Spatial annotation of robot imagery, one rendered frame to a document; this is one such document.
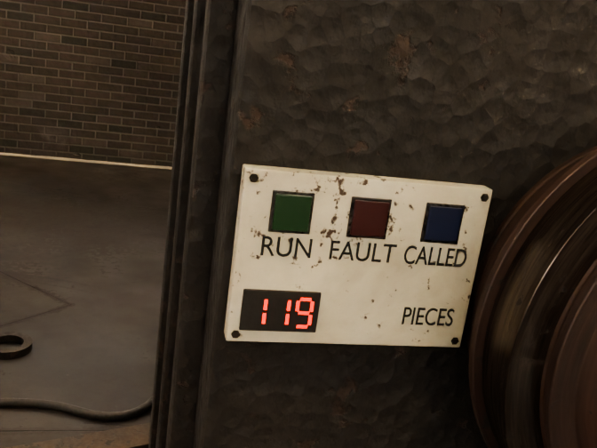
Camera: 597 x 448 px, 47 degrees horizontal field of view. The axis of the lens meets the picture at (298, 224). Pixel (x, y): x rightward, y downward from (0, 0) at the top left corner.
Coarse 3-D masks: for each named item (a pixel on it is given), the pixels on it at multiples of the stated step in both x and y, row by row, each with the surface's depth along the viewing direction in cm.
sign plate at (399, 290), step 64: (256, 192) 66; (320, 192) 67; (384, 192) 68; (448, 192) 70; (256, 256) 67; (320, 256) 69; (384, 256) 70; (448, 256) 72; (256, 320) 69; (320, 320) 71; (384, 320) 72; (448, 320) 74
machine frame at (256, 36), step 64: (192, 0) 109; (256, 0) 63; (320, 0) 64; (384, 0) 65; (448, 0) 66; (512, 0) 67; (576, 0) 69; (192, 64) 90; (256, 64) 64; (320, 64) 65; (384, 64) 67; (448, 64) 68; (512, 64) 69; (576, 64) 71; (192, 128) 93; (256, 128) 66; (320, 128) 67; (384, 128) 68; (448, 128) 70; (512, 128) 71; (576, 128) 73; (192, 192) 75; (512, 192) 74; (192, 256) 77; (192, 320) 79; (192, 384) 81; (256, 384) 74; (320, 384) 75; (384, 384) 77; (448, 384) 79
